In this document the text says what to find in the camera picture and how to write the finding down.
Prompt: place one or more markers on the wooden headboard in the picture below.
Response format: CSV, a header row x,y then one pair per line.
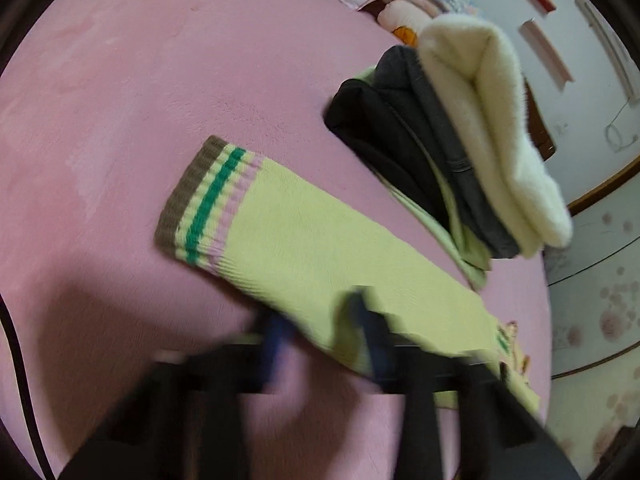
x,y
542,130

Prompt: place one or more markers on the beige wall shelf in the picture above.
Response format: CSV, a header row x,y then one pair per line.
x,y
545,50

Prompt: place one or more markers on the floral wardrobe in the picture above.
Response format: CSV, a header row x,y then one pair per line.
x,y
600,280

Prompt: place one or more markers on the white fluffy folded garment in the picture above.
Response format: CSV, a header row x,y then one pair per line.
x,y
495,135

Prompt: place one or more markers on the white wall switch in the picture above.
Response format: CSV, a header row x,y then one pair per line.
x,y
562,127

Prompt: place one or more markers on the yellow sweater with striped cuffs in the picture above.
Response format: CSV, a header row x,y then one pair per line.
x,y
300,250

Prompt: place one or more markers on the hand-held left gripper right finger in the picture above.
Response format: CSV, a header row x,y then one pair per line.
x,y
374,345

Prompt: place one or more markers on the pink folded quilt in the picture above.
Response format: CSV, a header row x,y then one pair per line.
x,y
405,15

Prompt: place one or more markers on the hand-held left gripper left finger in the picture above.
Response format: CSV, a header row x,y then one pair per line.
x,y
274,347

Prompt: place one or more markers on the grey folded garment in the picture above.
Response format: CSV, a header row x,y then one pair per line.
x,y
465,185

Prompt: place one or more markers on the light green folded garment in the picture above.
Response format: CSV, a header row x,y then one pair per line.
x,y
467,257

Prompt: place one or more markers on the black folded garment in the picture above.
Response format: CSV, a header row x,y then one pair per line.
x,y
380,125

